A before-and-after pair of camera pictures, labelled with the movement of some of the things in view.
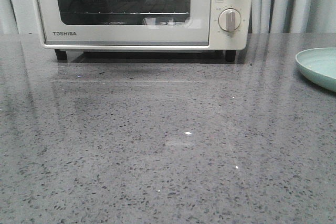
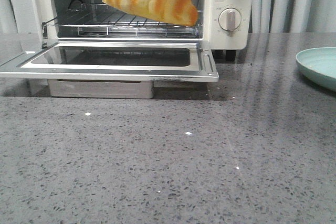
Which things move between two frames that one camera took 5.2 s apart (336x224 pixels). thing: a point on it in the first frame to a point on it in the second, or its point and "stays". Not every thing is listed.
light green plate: x=318 y=65 stays
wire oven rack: x=125 y=5 to x=103 y=20
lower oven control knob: x=229 y=19 stays
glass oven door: x=124 y=8 to x=177 y=61
